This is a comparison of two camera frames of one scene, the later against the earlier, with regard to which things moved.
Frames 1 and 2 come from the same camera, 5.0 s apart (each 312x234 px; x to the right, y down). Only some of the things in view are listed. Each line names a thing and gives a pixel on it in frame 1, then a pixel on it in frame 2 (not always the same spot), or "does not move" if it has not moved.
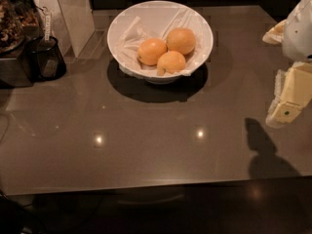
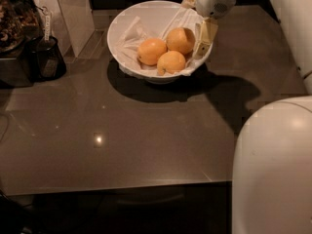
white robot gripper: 298,36 → 212,2
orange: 149,51 does not move
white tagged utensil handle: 47,29 does not move
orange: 181,40 does not move
